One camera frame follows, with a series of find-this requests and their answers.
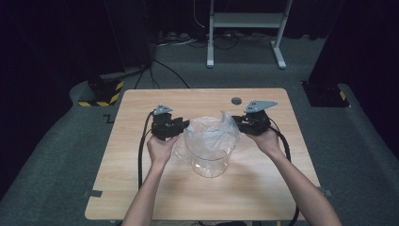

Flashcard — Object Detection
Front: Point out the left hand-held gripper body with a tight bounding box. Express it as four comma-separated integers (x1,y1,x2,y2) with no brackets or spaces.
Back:
151,104,184,141

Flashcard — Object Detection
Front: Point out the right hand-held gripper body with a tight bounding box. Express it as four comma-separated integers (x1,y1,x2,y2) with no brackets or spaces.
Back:
243,100,279,137

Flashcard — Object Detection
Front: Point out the clear plastic bag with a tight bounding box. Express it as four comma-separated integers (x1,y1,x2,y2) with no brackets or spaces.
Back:
171,110,242,164

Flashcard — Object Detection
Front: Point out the clear plastic bin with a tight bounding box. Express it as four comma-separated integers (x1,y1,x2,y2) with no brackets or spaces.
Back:
184,116,241,179

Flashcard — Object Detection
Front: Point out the person's right hand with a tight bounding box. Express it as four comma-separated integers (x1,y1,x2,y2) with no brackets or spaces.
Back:
246,126,284,160

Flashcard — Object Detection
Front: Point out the person's left hand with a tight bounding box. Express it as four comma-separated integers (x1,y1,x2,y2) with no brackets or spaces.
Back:
146,133,180,170

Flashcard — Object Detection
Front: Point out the black yellow striped stand base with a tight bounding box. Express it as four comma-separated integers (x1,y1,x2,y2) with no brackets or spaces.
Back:
78,73,125,107

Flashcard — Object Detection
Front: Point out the black base with yellow mark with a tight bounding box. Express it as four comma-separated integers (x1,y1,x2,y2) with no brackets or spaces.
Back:
301,80,351,108

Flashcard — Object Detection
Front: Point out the power strip with plugs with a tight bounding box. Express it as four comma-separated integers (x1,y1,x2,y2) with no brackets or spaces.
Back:
155,30,200,48

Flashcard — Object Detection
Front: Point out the white metal stand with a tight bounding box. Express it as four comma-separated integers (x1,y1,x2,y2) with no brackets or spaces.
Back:
206,0,295,70

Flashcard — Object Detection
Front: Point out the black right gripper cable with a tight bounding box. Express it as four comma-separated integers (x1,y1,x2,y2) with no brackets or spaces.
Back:
267,117,301,226

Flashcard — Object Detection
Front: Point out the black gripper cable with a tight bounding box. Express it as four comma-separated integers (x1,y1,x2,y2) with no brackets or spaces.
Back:
137,111,156,191
267,117,301,226

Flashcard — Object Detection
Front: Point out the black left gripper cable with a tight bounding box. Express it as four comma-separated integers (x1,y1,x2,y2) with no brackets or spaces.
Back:
137,111,156,191

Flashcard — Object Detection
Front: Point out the black floor cable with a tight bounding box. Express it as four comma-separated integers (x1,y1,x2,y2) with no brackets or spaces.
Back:
134,57,191,90

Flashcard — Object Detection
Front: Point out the tangle of black floor cables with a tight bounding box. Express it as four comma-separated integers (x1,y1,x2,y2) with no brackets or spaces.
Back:
187,30,275,51

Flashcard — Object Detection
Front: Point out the thin hanging cable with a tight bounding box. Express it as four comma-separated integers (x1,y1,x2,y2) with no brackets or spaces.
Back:
192,0,206,29

